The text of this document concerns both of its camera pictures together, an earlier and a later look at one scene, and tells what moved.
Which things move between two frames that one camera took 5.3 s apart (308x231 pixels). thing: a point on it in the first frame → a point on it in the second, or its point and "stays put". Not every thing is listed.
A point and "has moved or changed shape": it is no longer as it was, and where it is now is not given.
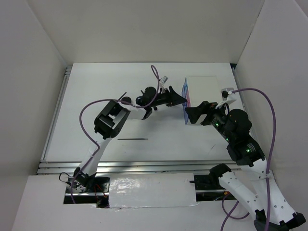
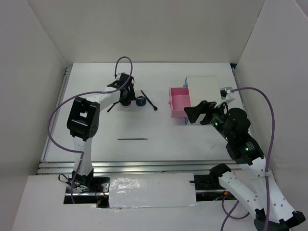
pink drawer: [188, 103] has moved or changed shape
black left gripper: [173, 98] → [131, 94]
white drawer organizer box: [202, 88] stays put
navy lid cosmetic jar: [139, 100] stays put
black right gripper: [193, 112] stays put
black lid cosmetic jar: [126, 99] stays put
